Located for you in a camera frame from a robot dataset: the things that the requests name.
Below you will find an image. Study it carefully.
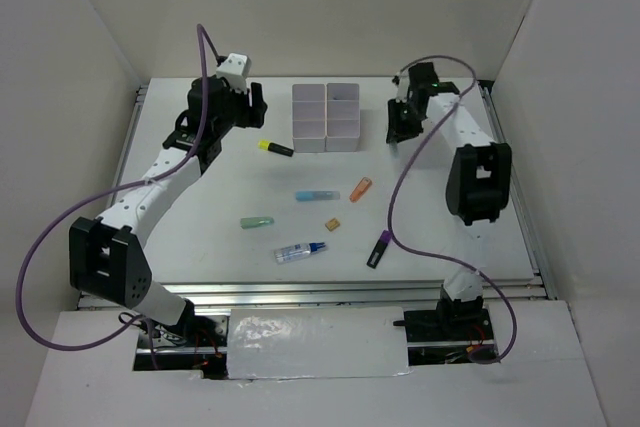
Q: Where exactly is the yellow black highlighter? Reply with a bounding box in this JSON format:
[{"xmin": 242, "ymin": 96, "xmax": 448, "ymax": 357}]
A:
[{"xmin": 258, "ymin": 140, "xmax": 294, "ymax": 157}]

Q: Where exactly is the blue highlighter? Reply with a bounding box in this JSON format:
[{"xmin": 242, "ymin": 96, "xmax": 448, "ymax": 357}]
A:
[{"xmin": 294, "ymin": 190, "xmax": 340, "ymax": 202}]

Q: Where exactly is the purple black highlighter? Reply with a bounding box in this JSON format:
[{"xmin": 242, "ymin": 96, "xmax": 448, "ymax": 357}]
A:
[{"xmin": 366, "ymin": 230, "xmax": 391, "ymax": 269}]

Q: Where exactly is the clear blue spray bottle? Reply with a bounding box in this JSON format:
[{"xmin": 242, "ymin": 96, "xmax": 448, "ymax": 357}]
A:
[{"xmin": 273, "ymin": 242, "xmax": 327, "ymax": 264}]

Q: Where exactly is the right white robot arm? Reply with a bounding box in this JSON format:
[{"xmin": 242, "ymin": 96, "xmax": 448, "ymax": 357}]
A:
[{"xmin": 386, "ymin": 55, "xmax": 512, "ymax": 247}]

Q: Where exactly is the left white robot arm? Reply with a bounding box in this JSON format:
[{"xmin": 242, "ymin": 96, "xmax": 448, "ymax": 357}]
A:
[{"xmin": 69, "ymin": 76, "xmax": 267, "ymax": 346}]

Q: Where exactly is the left white compartment container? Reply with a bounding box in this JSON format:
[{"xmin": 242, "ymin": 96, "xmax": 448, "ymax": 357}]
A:
[{"xmin": 291, "ymin": 84, "xmax": 326, "ymax": 153}]

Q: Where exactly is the white compartment container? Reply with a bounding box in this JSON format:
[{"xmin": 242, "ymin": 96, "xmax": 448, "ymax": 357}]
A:
[
  {"xmin": 326, "ymin": 83, "xmax": 361, "ymax": 152},
  {"xmin": 291, "ymin": 84, "xmax": 326, "ymax": 153}
]

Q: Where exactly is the right white compartment container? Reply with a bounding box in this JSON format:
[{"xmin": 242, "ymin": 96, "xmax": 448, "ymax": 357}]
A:
[{"xmin": 326, "ymin": 83, "xmax": 361, "ymax": 152}]

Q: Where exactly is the green translucent highlighter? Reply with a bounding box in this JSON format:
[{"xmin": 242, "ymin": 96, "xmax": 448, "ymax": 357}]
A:
[{"xmin": 240, "ymin": 216, "xmax": 274, "ymax": 230}]

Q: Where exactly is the small tan eraser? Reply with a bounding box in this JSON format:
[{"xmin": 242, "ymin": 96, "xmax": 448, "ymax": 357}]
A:
[{"xmin": 325, "ymin": 218, "xmax": 340, "ymax": 232}]

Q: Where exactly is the white front cover board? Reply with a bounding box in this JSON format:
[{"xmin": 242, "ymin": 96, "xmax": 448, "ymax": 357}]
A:
[{"xmin": 227, "ymin": 307, "xmax": 410, "ymax": 380}]

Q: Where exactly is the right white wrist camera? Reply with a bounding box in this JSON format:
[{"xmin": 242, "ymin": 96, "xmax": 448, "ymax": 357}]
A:
[{"xmin": 392, "ymin": 71, "xmax": 410, "ymax": 103}]

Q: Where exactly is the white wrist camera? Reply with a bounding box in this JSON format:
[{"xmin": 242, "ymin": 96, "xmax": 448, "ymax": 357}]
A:
[
  {"xmin": 215, "ymin": 53, "xmax": 252, "ymax": 93},
  {"xmin": 392, "ymin": 71, "xmax": 410, "ymax": 103}
]

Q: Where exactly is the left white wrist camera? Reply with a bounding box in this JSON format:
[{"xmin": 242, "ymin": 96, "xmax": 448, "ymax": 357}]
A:
[{"xmin": 215, "ymin": 53, "xmax": 252, "ymax": 93}]

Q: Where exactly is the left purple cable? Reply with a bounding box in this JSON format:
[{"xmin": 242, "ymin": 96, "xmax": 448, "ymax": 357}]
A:
[{"xmin": 16, "ymin": 23, "xmax": 221, "ymax": 371}]

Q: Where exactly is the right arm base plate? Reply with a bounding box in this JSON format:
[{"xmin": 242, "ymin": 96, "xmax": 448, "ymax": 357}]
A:
[{"xmin": 392, "ymin": 309, "xmax": 498, "ymax": 366}]

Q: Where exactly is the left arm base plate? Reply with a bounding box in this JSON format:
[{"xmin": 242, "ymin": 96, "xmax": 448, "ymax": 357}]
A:
[{"xmin": 133, "ymin": 315, "xmax": 230, "ymax": 380}]

